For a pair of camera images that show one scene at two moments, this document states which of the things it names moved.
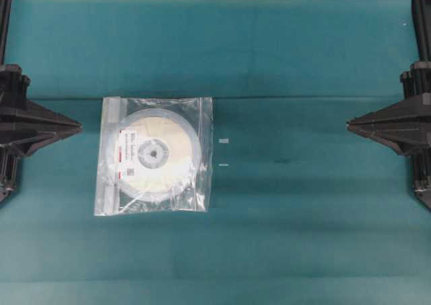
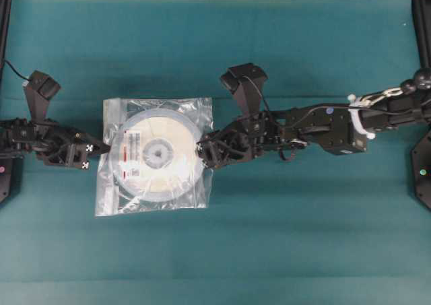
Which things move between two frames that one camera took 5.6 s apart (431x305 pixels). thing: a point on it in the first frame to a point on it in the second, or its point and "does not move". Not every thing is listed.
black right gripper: (405, 126) to (245, 139)
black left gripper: (25, 126) to (57, 147)
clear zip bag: (153, 155) does not move
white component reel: (159, 154) does not move
